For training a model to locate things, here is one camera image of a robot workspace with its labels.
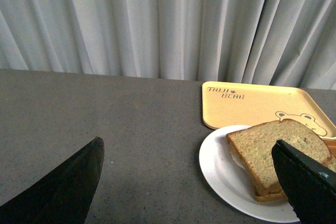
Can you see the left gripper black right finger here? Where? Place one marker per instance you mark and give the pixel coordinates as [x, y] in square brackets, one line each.
[308, 185]

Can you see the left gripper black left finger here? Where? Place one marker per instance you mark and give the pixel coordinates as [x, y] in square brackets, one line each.
[64, 195]

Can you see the white round plate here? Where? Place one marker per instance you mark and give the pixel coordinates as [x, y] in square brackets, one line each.
[231, 182]

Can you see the brown wooden tray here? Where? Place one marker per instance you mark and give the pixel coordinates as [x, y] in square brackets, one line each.
[331, 145]

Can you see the yellow bear tray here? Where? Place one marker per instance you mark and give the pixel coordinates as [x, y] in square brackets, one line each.
[226, 104]

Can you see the grey curtain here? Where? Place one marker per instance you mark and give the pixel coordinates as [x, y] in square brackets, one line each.
[273, 42]

